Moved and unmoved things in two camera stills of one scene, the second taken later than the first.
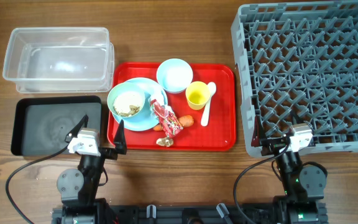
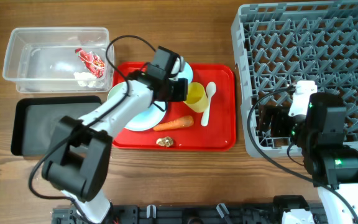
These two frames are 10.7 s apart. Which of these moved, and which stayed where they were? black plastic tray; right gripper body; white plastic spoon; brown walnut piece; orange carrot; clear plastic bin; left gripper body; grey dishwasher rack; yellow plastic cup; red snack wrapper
Moved: right gripper body; red snack wrapper; yellow plastic cup; left gripper body
Stayed: white plastic spoon; clear plastic bin; orange carrot; black plastic tray; brown walnut piece; grey dishwasher rack
